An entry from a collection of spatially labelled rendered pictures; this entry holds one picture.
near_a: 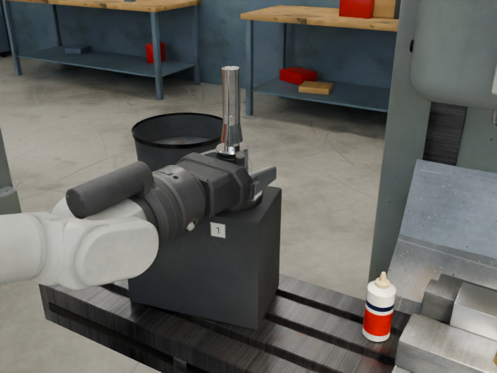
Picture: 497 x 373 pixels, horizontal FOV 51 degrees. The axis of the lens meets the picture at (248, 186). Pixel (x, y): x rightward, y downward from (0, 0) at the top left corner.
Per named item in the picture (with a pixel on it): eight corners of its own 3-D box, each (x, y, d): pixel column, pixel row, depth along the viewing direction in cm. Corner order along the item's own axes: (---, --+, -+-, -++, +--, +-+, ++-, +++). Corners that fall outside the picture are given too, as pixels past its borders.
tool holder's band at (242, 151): (249, 147, 77) (249, 141, 76) (247, 160, 73) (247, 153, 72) (217, 146, 77) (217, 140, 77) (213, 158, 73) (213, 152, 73)
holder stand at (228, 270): (257, 331, 79) (258, 214, 70) (129, 302, 85) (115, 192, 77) (279, 286, 89) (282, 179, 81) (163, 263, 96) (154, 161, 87)
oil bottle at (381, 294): (384, 346, 76) (394, 283, 72) (358, 337, 78) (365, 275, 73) (393, 329, 79) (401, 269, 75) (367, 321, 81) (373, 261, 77)
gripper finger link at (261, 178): (271, 181, 76) (245, 197, 72) (272, 160, 75) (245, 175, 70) (280, 184, 75) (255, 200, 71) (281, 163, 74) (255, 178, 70)
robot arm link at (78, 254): (157, 274, 59) (53, 300, 48) (105, 249, 64) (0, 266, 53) (166, 220, 58) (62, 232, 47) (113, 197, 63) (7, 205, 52)
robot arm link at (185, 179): (254, 157, 68) (192, 189, 60) (254, 221, 72) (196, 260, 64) (183, 137, 75) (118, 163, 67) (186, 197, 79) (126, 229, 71)
